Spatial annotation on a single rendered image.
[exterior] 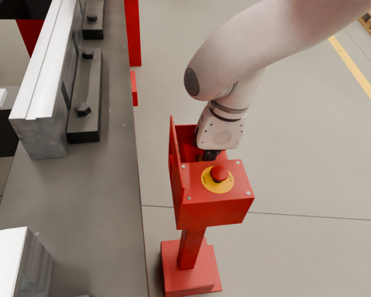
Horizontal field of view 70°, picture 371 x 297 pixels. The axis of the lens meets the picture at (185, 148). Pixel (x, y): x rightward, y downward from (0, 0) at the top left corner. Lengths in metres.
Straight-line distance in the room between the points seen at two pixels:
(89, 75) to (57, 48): 0.08
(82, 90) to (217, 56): 0.31
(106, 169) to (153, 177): 1.07
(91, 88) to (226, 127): 0.29
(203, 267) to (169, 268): 0.14
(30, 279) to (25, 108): 0.25
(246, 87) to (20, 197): 0.41
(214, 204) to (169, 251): 0.67
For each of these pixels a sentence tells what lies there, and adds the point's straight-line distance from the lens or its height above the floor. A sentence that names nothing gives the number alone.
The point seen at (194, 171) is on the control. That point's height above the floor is 0.78.
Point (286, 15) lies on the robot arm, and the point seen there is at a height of 1.12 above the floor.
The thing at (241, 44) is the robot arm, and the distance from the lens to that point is 0.39.
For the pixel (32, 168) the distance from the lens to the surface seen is 0.52.
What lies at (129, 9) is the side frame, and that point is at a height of 0.46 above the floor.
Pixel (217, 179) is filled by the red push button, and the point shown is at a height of 0.81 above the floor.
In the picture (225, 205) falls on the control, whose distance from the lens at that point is 0.58.
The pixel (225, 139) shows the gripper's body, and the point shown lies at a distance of 0.60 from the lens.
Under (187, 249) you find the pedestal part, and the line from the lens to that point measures 0.98.
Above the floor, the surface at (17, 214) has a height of 0.88.
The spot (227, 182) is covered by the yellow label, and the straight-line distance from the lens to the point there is 0.58.
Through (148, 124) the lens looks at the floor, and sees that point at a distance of 1.82.
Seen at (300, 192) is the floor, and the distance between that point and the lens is 1.68.
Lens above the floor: 1.25
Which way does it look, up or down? 48 degrees down
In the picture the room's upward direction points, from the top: 7 degrees clockwise
